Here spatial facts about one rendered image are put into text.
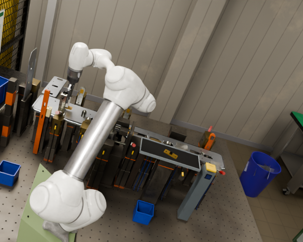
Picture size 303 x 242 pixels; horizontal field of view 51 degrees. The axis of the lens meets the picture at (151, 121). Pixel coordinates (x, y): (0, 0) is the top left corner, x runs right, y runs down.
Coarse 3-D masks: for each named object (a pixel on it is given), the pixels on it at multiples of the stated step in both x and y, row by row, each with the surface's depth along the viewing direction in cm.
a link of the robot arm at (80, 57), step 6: (78, 42) 190; (72, 48) 188; (78, 48) 185; (84, 48) 186; (72, 54) 188; (78, 54) 186; (84, 54) 188; (90, 54) 193; (72, 60) 189; (78, 60) 188; (84, 60) 190; (90, 60) 194; (72, 66) 191; (78, 66) 191; (84, 66) 193
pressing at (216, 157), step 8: (40, 96) 216; (40, 104) 208; (48, 104) 211; (56, 104) 214; (72, 104) 221; (72, 112) 213; (80, 112) 216; (88, 112) 220; (96, 112) 223; (64, 120) 204; (72, 120) 205; (80, 120) 209; (136, 128) 224; (152, 136) 223; (160, 136) 226; (184, 144) 229; (200, 152) 227; (208, 152) 231; (200, 160) 218; (208, 160) 222; (216, 160) 226; (224, 168) 220
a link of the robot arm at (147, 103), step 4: (148, 92) 156; (144, 96) 153; (148, 96) 156; (152, 96) 158; (140, 100) 153; (144, 100) 155; (148, 100) 154; (152, 100) 156; (132, 104) 154; (136, 104) 154; (140, 104) 155; (144, 104) 154; (148, 104) 155; (152, 104) 156; (136, 108) 157; (140, 108) 156; (144, 108) 155; (148, 108) 156; (152, 108) 159; (148, 112) 160
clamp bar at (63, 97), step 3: (63, 93) 190; (66, 93) 190; (63, 96) 187; (66, 96) 187; (60, 99) 189; (63, 99) 189; (66, 99) 191; (60, 102) 190; (63, 102) 190; (60, 105) 192; (63, 105) 192; (60, 108) 193; (63, 108) 193; (63, 111) 195; (57, 114) 197
